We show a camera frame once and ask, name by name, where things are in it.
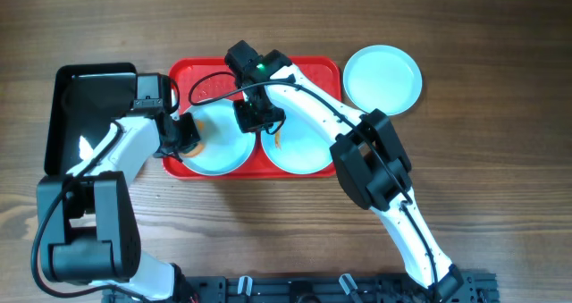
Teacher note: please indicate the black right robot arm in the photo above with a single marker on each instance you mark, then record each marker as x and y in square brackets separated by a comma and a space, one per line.
[371, 164]

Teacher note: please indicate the orange green sponge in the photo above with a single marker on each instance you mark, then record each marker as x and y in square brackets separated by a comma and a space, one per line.
[200, 145]

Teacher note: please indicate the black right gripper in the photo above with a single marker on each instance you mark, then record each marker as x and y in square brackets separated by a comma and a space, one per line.
[247, 124]

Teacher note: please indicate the white plate top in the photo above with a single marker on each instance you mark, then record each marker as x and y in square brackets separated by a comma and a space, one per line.
[296, 148]

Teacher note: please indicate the red plastic tray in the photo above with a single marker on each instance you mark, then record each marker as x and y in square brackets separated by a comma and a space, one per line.
[205, 77]

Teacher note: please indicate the black water container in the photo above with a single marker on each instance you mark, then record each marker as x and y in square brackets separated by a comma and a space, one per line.
[86, 98]

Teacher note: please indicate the white plate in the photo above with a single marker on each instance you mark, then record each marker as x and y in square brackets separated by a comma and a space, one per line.
[382, 77]
[296, 148]
[226, 147]

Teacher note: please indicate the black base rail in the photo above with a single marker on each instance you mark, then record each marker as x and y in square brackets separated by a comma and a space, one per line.
[383, 288]

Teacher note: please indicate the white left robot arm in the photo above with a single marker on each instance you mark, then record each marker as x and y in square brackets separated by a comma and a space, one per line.
[87, 233]

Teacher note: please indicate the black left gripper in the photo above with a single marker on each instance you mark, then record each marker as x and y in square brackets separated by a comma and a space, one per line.
[189, 137]

